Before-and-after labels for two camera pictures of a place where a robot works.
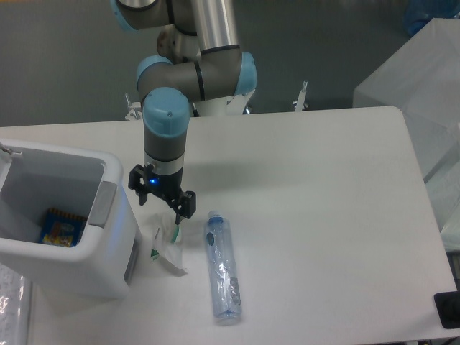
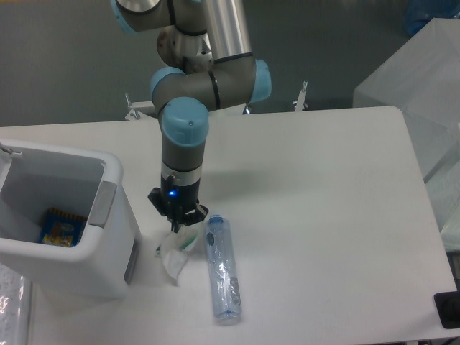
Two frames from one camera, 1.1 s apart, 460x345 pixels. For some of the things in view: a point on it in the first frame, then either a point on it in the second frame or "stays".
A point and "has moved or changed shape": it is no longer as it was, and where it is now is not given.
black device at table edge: x=448 y=305 stays
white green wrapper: x=167 y=239 has moved or changed shape
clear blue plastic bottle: x=226 y=299 stays
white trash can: x=35 y=177 stays
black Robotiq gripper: x=168 y=186 → x=173 y=201
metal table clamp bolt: x=300 y=103 stays
